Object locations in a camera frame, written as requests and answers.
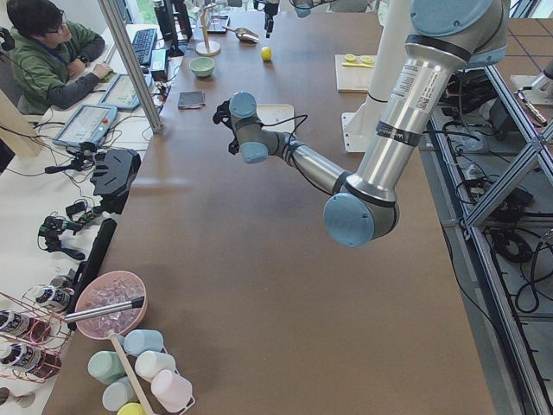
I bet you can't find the metal scoop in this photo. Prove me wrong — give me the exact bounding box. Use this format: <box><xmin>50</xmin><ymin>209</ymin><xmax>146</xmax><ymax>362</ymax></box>
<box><xmin>225</xmin><ymin>26</ymin><xmax>259</xmax><ymax>44</ymax></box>

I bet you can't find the yellow lemon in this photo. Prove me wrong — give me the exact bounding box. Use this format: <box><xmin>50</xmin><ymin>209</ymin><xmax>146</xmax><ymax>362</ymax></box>
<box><xmin>260</xmin><ymin>47</ymin><xmax>272</xmax><ymax>62</ymax></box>

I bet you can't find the copper bottle rack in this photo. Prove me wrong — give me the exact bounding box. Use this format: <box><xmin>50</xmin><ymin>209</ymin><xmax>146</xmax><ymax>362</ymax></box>
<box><xmin>1</xmin><ymin>291</ymin><xmax>72</xmax><ymax>384</ymax></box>

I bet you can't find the black keyboard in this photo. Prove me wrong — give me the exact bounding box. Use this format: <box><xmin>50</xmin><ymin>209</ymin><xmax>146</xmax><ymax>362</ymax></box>
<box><xmin>132</xmin><ymin>29</ymin><xmax>157</xmax><ymax>67</ymax></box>

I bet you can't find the aluminium frame post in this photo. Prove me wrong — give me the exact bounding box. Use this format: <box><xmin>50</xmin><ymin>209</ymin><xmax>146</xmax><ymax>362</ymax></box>
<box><xmin>98</xmin><ymin>0</ymin><xmax>162</xmax><ymax>133</ymax></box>

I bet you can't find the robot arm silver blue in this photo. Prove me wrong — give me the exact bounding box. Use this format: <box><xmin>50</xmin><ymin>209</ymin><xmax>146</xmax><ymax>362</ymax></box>
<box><xmin>253</xmin><ymin>0</ymin><xmax>330</xmax><ymax>39</ymax></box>
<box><xmin>213</xmin><ymin>1</ymin><xmax>510</xmax><ymax>247</ymax></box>

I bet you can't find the pink bowl with ice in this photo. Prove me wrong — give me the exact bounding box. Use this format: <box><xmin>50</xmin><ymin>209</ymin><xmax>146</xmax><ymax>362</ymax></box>
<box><xmin>75</xmin><ymin>271</ymin><xmax>148</xmax><ymax>340</ymax></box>

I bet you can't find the teach pendant upper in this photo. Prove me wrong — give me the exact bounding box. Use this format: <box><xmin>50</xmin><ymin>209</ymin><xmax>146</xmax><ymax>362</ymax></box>
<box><xmin>99</xmin><ymin>74</ymin><xmax>140</xmax><ymax>111</ymax></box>

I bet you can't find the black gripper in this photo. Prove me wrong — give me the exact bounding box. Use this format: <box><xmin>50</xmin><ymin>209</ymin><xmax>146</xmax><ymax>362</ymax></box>
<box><xmin>213</xmin><ymin>99</ymin><xmax>238</xmax><ymax>155</ymax></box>
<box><xmin>253</xmin><ymin>0</ymin><xmax>280</xmax><ymax>39</ymax></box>

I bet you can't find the pastel cup rack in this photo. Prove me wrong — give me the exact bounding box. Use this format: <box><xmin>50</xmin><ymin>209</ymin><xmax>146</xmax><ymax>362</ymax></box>
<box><xmin>87</xmin><ymin>329</ymin><xmax>195</xmax><ymax>414</ymax></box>

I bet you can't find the grey folded cloth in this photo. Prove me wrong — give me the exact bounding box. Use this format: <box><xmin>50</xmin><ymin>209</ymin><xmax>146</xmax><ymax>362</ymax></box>
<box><xmin>177</xmin><ymin>91</ymin><xmax>205</xmax><ymax>110</ymax></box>

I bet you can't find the person in green jacket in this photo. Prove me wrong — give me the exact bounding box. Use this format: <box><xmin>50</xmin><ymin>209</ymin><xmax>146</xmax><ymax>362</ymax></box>
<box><xmin>6</xmin><ymin>1</ymin><xmax>112</xmax><ymax>115</ymax></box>

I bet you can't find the mint green bowl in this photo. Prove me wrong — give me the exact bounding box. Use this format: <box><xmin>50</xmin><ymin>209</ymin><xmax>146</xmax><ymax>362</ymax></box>
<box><xmin>188</xmin><ymin>56</ymin><xmax>215</xmax><ymax>78</ymax></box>

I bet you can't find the teach pendant lower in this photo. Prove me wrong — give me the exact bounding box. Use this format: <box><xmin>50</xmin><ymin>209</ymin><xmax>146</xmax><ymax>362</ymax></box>
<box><xmin>53</xmin><ymin>104</ymin><xmax>118</xmax><ymax>148</ymax></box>

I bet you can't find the wooden mug tree stand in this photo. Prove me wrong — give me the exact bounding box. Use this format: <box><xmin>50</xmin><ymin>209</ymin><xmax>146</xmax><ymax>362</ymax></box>
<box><xmin>195</xmin><ymin>3</ymin><xmax>220</xmax><ymax>57</ymax></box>

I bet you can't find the wooden cutting board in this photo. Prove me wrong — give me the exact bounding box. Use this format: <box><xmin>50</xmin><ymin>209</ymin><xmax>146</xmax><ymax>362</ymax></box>
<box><xmin>334</xmin><ymin>54</ymin><xmax>376</xmax><ymax>93</ymax></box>

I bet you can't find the yellow plastic knife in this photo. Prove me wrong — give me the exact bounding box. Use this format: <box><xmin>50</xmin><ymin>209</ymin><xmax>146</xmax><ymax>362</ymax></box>
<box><xmin>341</xmin><ymin>62</ymin><xmax>374</xmax><ymax>69</ymax></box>

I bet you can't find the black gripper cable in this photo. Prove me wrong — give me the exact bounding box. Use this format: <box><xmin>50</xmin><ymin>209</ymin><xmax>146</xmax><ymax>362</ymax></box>
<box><xmin>258</xmin><ymin>113</ymin><xmax>310</xmax><ymax>148</ymax></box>

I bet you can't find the beige rabbit tray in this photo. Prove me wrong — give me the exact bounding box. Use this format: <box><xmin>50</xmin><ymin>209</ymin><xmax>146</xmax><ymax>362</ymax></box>
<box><xmin>257</xmin><ymin>104</ymin><xmax>295</xmax><ymax>132</ymax></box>

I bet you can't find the teach pendant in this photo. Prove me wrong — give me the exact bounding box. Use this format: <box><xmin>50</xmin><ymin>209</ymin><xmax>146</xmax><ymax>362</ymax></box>
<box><xmin>53</xmin><ymin>104</ymin><xmax>118</xmax><ymax>148</ymax></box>
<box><xmin>99</xmin><ymin>74</ymin><xmax>140</xmax><ymax>111</ymax></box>

